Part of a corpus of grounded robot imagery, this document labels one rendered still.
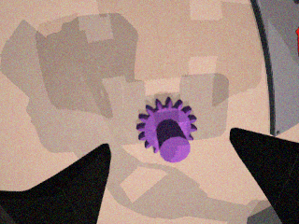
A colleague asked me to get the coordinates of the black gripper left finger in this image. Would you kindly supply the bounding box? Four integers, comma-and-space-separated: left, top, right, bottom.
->
0, 143, 112, 224

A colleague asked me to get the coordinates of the purple gear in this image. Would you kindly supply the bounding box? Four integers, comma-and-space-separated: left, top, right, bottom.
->
137, 97, 197, 163

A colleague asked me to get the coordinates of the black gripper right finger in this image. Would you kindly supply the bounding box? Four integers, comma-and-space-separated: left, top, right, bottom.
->
229, 127, 299, 224

